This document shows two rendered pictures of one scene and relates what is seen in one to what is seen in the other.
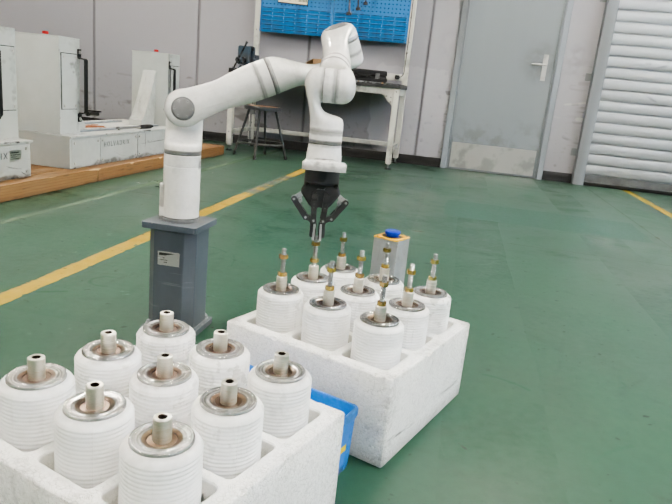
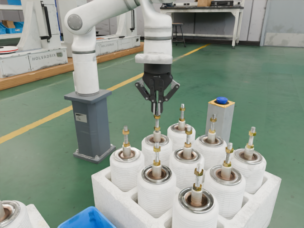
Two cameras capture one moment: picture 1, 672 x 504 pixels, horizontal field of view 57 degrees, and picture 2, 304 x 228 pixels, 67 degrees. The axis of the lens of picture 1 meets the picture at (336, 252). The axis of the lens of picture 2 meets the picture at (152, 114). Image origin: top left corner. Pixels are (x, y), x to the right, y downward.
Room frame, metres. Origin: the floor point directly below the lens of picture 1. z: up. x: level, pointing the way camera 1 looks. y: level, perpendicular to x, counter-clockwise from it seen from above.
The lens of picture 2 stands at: (0.72, -0.11, 0.61)
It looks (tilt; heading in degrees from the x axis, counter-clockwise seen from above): 23 degrees down; 15
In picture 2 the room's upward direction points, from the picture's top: straight up
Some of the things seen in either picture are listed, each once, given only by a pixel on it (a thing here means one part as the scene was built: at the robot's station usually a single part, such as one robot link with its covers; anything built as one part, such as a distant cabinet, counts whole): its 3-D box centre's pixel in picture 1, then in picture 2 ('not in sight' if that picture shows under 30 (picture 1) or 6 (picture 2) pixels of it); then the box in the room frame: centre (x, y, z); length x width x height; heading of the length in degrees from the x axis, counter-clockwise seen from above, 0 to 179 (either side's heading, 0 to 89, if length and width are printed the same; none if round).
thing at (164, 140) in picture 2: (312, 277); (157, 140); (1.33, 0.05, 0.25); 0.08 x 0.08 x 0.01
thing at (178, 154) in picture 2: (357, 290); (187, 155); (1.27, -0.06, 0.25); 0.08 x 0.08 x 0.01
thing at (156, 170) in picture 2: (328, 297); (156, 169); (1.16, 0.01, 0.26); 0.02 x 0.02 x 0.03
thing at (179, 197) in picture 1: (181, 187); (86, 73); (1.56, 0.41, 0.39); 0.09 x 0.09 x 0.17; 80
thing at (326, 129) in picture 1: (324, 106); (154, 6); (1.33, 0.06, 0.63); 0.09 x 0.07 x 0.15; 89
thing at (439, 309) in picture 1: (424, 330); (242, 182); (1.31, -0.22, 0.16); 0.10 x 0.10 x 0.18
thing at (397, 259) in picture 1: (384, 294); (216, 140); (1.55, -0.14, 0.16); 0.07 x 0.07 x 0.31; 59
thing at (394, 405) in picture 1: (350, 359); (183, 200); (1.27, -0.06, 0.09); 0.39 x 0.39 x 0.18; 59
